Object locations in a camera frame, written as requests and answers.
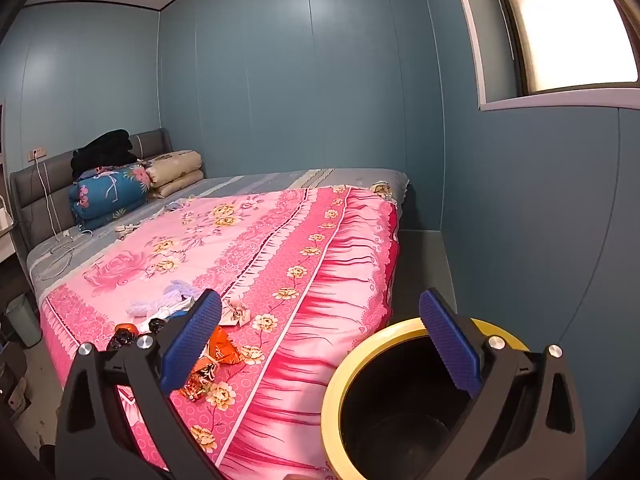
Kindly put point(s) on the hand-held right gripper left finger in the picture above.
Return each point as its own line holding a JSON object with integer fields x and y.
{"x": 190, "y": 345}

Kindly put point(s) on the pink floral blanket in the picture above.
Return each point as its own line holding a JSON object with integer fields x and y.
{"x": 280, "y": 260}

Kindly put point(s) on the black trash bin yellow rim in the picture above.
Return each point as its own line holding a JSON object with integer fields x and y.
{"x": 400, "y": 410}

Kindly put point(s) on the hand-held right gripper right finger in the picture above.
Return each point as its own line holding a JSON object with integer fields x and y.
{"x": 450, "y": 345}

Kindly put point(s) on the orange snack wrapper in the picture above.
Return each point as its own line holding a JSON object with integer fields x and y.
{"x": 225, "y": 347}

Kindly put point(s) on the wall power outlet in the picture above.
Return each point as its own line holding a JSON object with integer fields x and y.
{"x": 37, "y": 152}

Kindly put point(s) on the white desk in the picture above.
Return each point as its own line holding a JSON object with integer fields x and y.
{"x": 6, "y": 240}

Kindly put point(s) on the black clothing pile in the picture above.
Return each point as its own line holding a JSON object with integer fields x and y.
{"x": 105, "y": 150}

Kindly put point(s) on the grey padded headboard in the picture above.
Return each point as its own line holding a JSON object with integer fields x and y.
{"x": 45, "y": 180}

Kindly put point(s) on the blue floral folded quilt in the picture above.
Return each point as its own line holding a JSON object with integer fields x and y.
{"x": 100, "y": 195}

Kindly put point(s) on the black orange wrapper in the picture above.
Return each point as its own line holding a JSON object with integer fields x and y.
{"x": 122, "y": 335}

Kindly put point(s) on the blue plastic wrapper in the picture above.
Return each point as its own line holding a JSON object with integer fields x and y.
{"x": 181, "y": 311}

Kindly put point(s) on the beige folded quilt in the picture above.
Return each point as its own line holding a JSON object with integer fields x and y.
{"x": 175, "y": 167}

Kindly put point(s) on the red gold candy packet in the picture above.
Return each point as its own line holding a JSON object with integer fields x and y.
{"x": 200, "y": 380}

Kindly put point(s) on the bed with grey headboard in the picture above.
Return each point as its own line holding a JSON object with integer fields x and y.
{"x": 280, "y": 180}

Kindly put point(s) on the pale green wastebasket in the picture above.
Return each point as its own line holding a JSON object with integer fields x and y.
{"x": 22, "y": 320}

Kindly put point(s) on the window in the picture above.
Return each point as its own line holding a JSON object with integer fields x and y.
{"x": 565, "y": 25}

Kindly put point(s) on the cream floral underblanket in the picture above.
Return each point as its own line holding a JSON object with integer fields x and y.
{"x": 382, "y": 191}

